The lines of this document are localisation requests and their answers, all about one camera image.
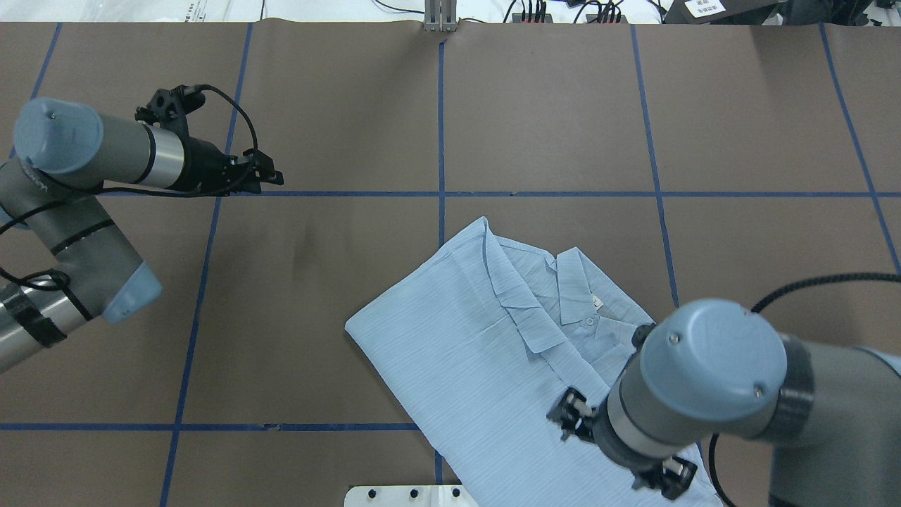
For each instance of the light blue button shirt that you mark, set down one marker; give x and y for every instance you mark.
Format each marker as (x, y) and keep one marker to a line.
(481, 341)

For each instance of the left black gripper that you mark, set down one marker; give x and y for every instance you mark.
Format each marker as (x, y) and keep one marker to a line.
(205, 165)

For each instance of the aluminium frame post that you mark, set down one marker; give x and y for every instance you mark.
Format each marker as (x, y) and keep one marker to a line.
(441, 16)

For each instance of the black usb hub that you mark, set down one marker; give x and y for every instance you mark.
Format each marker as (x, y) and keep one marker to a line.
(601, 13)
(530, 12)

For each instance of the black labelled box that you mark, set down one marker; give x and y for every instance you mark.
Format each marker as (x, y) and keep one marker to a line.
(748, 13)

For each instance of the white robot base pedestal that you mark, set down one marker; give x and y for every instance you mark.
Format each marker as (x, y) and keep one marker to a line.
(409, 495)

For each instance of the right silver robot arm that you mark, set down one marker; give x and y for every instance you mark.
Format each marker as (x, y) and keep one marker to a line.
(830, 414)

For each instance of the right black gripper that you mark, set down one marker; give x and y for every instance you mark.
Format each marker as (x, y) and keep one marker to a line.
(574, 415)

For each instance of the black usb hub lower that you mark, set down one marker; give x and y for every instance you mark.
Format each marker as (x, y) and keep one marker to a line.
(601, 13)

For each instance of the black usb hub upper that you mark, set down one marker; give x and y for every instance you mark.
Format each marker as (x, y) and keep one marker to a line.
(530, 12)

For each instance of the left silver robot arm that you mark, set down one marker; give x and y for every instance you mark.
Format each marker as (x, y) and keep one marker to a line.
(67, 154)

